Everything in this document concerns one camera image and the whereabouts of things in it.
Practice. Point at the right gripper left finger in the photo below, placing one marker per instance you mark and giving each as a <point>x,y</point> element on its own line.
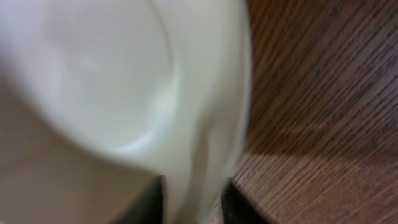
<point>149,208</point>

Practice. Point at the cream white bowl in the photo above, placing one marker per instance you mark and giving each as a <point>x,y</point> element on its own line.
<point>160,85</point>

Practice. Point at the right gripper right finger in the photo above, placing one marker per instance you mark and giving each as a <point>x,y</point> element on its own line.
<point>237,209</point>

